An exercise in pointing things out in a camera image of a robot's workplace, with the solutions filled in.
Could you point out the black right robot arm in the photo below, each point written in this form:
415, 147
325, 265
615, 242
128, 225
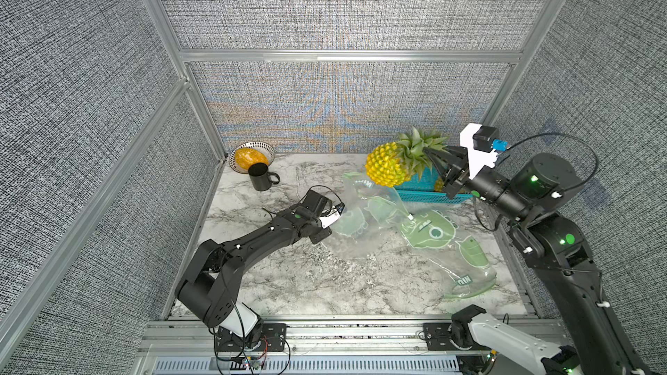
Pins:
557, 251

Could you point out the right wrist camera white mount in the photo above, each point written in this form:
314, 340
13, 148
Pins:
483, 147

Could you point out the teal plastic basket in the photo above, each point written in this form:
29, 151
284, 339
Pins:
423, 189

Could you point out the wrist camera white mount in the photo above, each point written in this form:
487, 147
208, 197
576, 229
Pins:
483, 147
332, 217

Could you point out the yellow pineapple with green crown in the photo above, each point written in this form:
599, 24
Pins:
439, 185

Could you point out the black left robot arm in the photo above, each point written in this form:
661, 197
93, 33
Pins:
210, 284

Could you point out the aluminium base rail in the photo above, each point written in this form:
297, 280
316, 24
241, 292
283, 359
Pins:
338, 344

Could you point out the orange fruit in bowl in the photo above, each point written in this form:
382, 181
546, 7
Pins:
245, 158

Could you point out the black mug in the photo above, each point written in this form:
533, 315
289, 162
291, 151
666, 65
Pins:
262, 179

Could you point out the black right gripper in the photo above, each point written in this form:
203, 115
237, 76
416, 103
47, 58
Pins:
456, 180

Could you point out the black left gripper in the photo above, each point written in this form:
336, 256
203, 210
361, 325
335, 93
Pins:
325, 233

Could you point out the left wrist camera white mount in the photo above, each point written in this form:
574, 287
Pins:
332, 217

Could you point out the patterned white bowl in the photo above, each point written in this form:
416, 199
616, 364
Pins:
265, 148

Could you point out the clear green zip-top bag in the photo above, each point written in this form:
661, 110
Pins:
455, 252

